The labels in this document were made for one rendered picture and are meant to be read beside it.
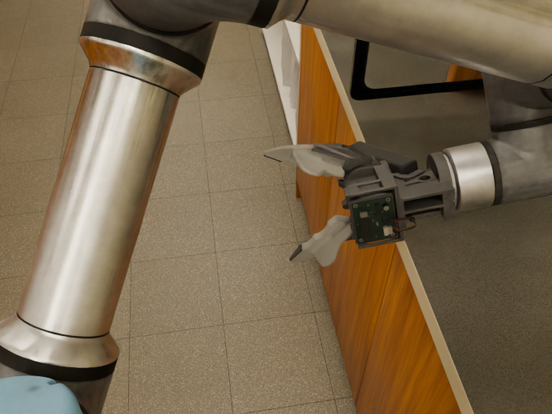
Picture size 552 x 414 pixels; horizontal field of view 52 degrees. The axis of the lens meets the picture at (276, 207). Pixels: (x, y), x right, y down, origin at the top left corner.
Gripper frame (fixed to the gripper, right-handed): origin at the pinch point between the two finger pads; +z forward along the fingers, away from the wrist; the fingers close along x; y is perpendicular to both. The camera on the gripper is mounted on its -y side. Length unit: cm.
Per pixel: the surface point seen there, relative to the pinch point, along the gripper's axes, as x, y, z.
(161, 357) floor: 85, -74, 54
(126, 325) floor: 78, -85, 66
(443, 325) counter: 24.1, -0.7, -18.9
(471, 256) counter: 21.7, -12.0, -26.5
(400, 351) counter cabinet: 48, -21, -15
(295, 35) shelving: 14, -157, -7
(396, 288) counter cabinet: 35.9, -25.4, -16.0
